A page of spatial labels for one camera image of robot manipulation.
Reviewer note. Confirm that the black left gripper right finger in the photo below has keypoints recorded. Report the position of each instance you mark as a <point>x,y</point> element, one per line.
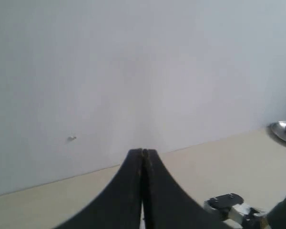
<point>166,205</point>

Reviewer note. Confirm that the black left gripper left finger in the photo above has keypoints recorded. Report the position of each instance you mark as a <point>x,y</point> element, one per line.
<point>119,205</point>

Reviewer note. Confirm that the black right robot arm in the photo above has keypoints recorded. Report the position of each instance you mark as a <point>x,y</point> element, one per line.
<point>274,219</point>

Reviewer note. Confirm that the round metal plate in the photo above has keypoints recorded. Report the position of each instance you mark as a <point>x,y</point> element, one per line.
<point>277,131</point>

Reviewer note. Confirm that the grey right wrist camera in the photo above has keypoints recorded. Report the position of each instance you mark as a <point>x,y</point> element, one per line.
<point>229,206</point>

